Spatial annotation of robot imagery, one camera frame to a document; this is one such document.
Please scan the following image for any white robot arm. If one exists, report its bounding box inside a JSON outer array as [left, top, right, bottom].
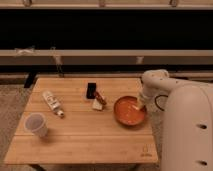
[[138, 69, 213, 171]]

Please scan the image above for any small white bottle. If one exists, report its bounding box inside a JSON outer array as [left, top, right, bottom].
[[42, 91, 64, 118]]

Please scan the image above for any long wooden rail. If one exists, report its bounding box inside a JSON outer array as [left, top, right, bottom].
[[0, 49, 213, 66]]

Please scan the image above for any wooden table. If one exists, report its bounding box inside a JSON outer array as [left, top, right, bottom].
[[4, 78, 158, 164]]

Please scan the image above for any white rectangular eraser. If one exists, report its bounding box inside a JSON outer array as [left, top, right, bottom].
[[92, 99, 103, 111]]

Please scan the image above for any brown snack bar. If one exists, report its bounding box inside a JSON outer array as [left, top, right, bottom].
[[94, 91, 107, 105]]

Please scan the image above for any translucent plastic cup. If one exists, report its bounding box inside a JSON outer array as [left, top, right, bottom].
[[24, 113, 48, 137]]

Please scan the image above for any black rectangular block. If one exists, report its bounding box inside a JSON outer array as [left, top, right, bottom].
[[86, 83, 96, 99]]

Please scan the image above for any orange ceramic bowl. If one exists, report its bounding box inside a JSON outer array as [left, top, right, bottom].
[[114, 96, 147, 126]]

